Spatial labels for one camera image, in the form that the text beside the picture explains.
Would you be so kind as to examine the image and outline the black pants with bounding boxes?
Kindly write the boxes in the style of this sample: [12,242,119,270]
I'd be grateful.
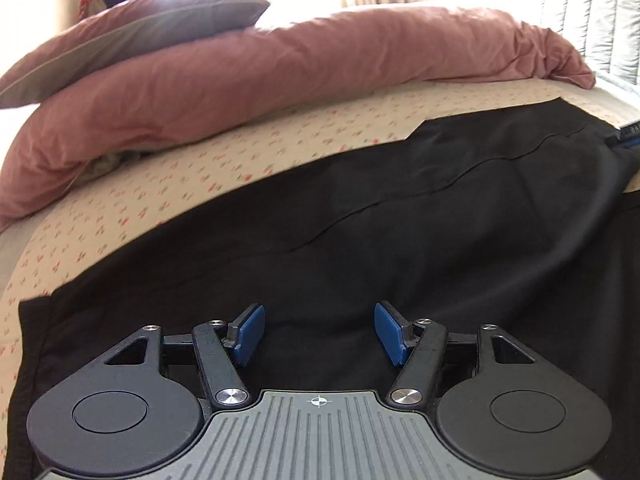
[4,100,639,479]

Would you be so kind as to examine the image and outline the grey quilted blanket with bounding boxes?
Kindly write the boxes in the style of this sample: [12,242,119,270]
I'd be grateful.
[541,0,639,92]

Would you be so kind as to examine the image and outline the cherry print bed sheet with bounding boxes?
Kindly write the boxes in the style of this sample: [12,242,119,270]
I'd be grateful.
[0,77,624,346]

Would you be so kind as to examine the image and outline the pink duvet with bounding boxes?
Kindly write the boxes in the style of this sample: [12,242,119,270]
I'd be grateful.
[1,4,596,226]

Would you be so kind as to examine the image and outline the pink grey pillow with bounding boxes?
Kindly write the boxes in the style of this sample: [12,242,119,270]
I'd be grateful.
[1,0,270,108]

